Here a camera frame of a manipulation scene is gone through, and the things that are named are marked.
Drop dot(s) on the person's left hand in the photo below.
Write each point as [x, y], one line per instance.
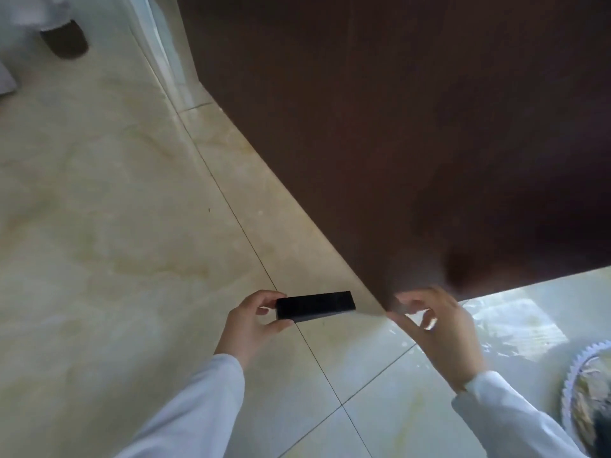
[241, 329]

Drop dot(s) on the person's right hand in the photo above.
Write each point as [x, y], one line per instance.
[451, 343]

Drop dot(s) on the person's right thumb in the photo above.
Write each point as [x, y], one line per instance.
[403, 325]

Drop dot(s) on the person's left middle finger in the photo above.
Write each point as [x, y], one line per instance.
[263, 310]

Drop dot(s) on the person's left thumb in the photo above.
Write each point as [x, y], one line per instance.
[277, 327]

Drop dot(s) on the black rectangular remote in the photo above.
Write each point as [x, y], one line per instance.
[317, 305]

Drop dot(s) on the person's right forearm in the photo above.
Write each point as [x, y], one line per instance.
[510, 419]

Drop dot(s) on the person's left forearm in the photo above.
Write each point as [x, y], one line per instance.
[195, 414]

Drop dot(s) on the dark brown wooden table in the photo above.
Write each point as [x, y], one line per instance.
[405, 128]

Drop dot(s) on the white frilled round bin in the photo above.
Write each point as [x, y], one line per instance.
[589, 400]

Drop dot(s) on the dark brown shoe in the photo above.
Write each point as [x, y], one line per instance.
[65, 39]

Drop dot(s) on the white door frame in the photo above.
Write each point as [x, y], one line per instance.
[164, 47]

